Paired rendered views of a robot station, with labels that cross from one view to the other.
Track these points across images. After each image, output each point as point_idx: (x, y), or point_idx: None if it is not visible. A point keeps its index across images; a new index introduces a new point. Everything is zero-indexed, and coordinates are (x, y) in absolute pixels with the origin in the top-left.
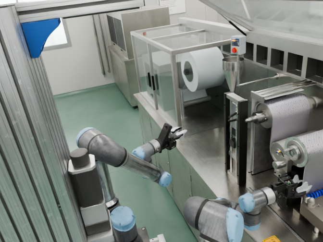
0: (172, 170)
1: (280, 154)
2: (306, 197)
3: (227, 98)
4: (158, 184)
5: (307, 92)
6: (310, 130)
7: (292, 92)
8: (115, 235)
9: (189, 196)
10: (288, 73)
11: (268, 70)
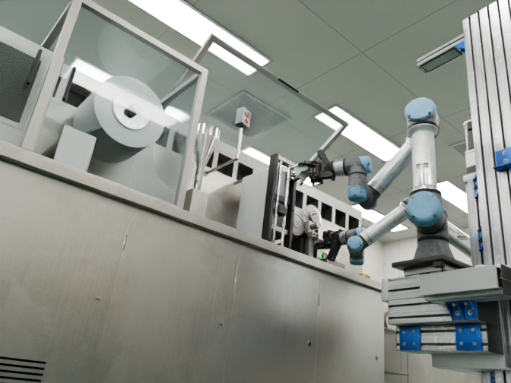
0: (125, 310)
1: (299, 224)
2: (318, 257)
3: (280, 159)
4: (374, 204)
5: (239, 193)
6: None
7: None
8: (448, 232)
9: (214, 330)
10: (218, 172)
11: (194, 164)
